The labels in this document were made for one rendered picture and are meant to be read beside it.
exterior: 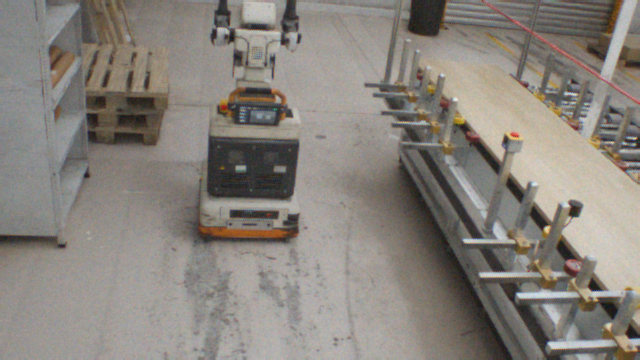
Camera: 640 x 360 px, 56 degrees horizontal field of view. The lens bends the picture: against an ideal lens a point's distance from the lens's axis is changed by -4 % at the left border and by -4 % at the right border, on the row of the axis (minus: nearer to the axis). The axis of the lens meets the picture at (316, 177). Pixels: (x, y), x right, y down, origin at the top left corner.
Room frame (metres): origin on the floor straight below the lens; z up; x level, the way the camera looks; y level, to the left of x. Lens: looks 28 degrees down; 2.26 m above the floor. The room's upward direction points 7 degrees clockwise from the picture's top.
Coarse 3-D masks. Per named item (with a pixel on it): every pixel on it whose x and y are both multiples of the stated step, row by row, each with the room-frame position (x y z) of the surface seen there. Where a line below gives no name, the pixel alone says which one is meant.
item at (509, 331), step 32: (416, 160) 4.31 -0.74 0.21; (480, 160) 3.25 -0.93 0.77; (416, 192) 4.15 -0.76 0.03; (512, 192) 2.83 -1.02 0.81; (448, 224) 3.45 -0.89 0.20; (512, 224) 2.74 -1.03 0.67; (544, 224) 2.49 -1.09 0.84; (480, 288) 2.86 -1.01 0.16; (512, 320) 2.53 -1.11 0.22; (576, 320) 2.06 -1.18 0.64; (608, 320) 1.89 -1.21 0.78; (512, 352) 2.38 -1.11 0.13
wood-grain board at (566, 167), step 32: (448, 64) 4.65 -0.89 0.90; (480, 64) 4.77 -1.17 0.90; (448, 96) 3.91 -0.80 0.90; (480, 96) 4.00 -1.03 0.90; (512, 96) 4.10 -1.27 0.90; (480, 128) 3.42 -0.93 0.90; (512, 128) 3.49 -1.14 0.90; (544, 128) 3.57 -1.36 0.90; (544, 160) 3.08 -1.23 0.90; (576, 160) 3.14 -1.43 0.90; (608, 160) 3.20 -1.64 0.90; (544, 192) 2.70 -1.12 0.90; (576, 192) 2.74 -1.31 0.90; (608, 192) 2.79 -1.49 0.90; (576, 224) 2.42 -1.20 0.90; (608, 224) 2.46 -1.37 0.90; (576, 256) 2.18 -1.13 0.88; (608, 256) 2.18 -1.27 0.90; (608, 288) 1.95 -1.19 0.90
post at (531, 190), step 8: (528, 184) 2.34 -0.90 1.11; (536, 184) 2.32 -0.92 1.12; (528, 192) 2.32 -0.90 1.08; (536, 192) 2.32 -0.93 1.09; (528, 200) 2.32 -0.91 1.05; (520, 208) 2.34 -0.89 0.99; (528, 208) 2.32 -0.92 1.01; (520, 216) 2.32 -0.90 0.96; (528, 216) 2.32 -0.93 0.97; (520, 224) 2.31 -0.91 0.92; (512, 232) 2.34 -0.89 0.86; (520, 232) 2.32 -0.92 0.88; (504, 256) 2.35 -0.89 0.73; (512, 256) 2.32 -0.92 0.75
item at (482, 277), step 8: (480, 272) 2.01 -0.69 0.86; (488, 272) 2.01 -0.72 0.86; (496, 272) 2.02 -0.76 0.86; (552, 272) 2.07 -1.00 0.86; (560, 272) 2.07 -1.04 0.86; (480, 280) 1.98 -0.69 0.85; (488, 280) 1.98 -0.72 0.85; (496, 280) 1.99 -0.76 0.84; (504, 280) 2.00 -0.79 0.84; (512, 280) 2.00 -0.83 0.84; (520, 280) 2.01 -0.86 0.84; (528, 280) 2.02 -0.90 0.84; (536, 280) 2.03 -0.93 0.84; (560, 280) 2.05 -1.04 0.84
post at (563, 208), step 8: (560, 208) 2.08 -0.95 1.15; (568, 208) 2.07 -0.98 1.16; (560, 216) 2.07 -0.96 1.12; (552, 224) 2.09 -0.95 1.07; (560, 224) 2.07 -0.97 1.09; (552, 232) 2.08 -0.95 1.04; (560, 232) 2.07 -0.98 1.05; (552, 240) 2.07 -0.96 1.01; (544, 248) 2.09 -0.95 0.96; (552, 248) 2.07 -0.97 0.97; (544, 256) 2.07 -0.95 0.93; (552, 256) 2.07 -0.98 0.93; (544, 264) 2.07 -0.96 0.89
